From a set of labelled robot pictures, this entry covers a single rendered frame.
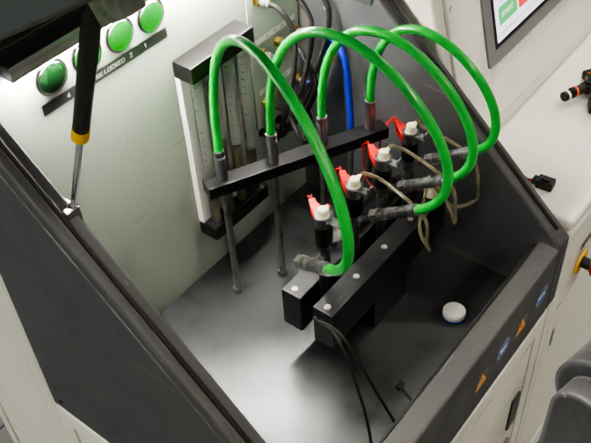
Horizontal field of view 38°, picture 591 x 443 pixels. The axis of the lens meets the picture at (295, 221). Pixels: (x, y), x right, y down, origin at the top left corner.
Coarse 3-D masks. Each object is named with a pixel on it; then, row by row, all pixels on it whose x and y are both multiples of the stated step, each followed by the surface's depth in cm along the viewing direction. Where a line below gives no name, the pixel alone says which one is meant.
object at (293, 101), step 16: (224, 48) 111; (256, 48) 102; (272, 64) 100; (208, 80) 121; (272, 80) 100; (208, 96) 123; (288, 96) 98; (304, 112) 97; (304, 128) 97; (320, 144) 96; (320, 160) 96; (336, 176) 97; (336, 192) 97; (336, 208) 97; (352, 240) 99; (352, 256) 101; (336, 272) 105
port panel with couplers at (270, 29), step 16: (256, 0) 135; (272, 0) 140; (288, 0) 144; (256, 16) 138; (272, 16) 142; (288, 16) 146; (256, 32) 140; (272, 32) 144; (288, 32) 148; (272, 48) 146; (256, 64) 144; (288, 64) 152; (256, 80) 146; (288, 80) 154; (256, 96) 148; (256, 112) 150
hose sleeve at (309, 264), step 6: (306, 258) 114; (312, 258) 113; (300, 264) 116; (306, 264) 114; (312, 264) 112; (318, 264) 110; (324, 264) 109; (330, 264) 109; (306, 270) 115; (312, 270) 112; (318, 270) 110; (324, 270) 109
